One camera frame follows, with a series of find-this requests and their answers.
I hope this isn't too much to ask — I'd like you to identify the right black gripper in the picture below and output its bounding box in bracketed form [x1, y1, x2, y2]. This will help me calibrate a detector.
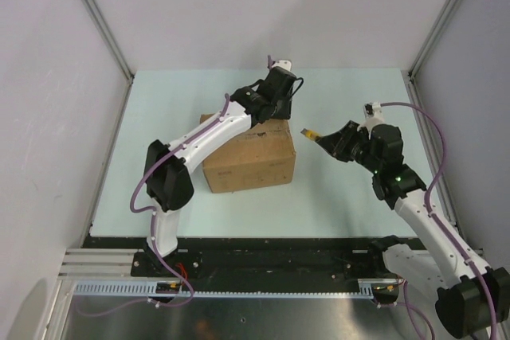
[316, 120, 381, 174]

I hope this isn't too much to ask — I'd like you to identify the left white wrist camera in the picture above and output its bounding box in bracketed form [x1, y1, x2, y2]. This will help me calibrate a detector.
[270, 59, 292, 72]

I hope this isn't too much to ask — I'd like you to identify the right aluminium side rail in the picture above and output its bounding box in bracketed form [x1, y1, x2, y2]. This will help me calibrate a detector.
[401, 70, 465, 238]

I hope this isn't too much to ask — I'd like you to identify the purple cable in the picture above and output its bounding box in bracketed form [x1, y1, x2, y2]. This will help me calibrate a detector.
[74, 53, 195, 319]
[380, 101, 503, 340]

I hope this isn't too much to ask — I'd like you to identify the brown cardboard express box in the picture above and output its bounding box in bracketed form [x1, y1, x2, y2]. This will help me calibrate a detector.
[202, 119, 296, 193]

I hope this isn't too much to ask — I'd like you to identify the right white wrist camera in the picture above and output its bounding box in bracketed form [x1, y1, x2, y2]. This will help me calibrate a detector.
[363, 102, 386, 131]

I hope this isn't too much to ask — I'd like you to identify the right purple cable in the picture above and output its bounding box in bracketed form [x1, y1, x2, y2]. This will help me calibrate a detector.
[380, 101, 503, 340]

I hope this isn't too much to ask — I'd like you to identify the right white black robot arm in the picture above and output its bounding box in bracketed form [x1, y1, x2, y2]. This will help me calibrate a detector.
[313, 121, 509, 338]

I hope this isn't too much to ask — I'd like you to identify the aluminium frame post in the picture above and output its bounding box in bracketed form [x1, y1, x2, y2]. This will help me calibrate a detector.
[407, 0, 462, 81]
[81, 0, 135, 84]

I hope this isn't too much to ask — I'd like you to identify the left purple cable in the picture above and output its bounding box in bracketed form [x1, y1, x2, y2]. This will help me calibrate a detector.
[74, 53, 195, 319]

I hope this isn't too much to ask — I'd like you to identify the yellow utility knife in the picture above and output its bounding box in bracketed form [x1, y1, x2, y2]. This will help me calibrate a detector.
[300, 128, 321, 142]

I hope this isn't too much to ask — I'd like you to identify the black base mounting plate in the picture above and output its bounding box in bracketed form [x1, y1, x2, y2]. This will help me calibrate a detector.
[84, 236, 424, 292]

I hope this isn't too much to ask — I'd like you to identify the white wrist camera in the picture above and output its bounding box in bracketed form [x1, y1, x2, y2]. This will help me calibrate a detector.
[270, 59, 292, 72]
[363, 102, 386, 131]

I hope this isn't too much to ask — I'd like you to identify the right aluminium frame post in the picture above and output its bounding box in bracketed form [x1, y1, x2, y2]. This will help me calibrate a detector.
[407, 0, 462, 81]

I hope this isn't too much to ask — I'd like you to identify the left aluminium frame post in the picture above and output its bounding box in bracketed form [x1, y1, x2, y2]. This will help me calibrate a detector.
[81, 0, 135, 84]

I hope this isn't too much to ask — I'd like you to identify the white slotted cable duct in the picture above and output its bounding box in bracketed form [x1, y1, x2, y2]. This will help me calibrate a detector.
[74, 279, 387, 299]

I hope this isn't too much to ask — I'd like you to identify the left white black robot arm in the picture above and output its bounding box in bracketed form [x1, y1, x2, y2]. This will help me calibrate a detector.
[130, 60, 304, 276]

